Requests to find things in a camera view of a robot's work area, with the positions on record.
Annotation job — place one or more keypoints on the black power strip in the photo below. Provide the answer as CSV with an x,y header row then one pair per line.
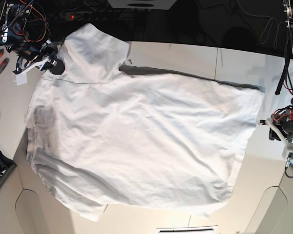
x,y
98,15

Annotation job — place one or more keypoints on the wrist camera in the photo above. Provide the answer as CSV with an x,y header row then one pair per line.
x,y
20,79
288,156

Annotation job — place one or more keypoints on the white t-shirt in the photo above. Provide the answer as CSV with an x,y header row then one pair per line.
x,y
97,136

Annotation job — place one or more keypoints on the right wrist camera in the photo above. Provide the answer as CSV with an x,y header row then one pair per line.
x,y
20,79

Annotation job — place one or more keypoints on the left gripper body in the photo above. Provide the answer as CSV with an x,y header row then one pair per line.
x,y
281,127

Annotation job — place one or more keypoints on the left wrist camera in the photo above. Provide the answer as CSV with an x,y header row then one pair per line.
x,y
288,156

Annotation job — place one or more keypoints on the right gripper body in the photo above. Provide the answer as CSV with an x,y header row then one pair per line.
x,y
36,55

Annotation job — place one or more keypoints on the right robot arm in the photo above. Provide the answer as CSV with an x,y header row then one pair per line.
x,y
25,31

